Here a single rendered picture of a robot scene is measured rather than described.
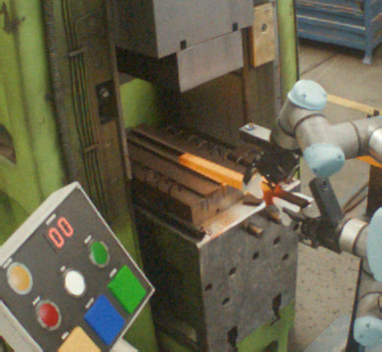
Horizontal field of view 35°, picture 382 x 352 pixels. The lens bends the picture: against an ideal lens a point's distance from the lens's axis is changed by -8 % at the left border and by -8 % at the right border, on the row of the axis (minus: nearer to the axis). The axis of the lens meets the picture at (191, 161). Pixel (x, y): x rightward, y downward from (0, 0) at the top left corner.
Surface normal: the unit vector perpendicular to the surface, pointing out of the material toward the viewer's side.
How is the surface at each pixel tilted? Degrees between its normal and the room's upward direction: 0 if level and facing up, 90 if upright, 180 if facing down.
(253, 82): 90
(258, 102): 90
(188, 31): 90
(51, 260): 60
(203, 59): 90
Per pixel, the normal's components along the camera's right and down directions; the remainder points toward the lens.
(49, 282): 0.76, -0.32
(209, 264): 0.68, 0.32
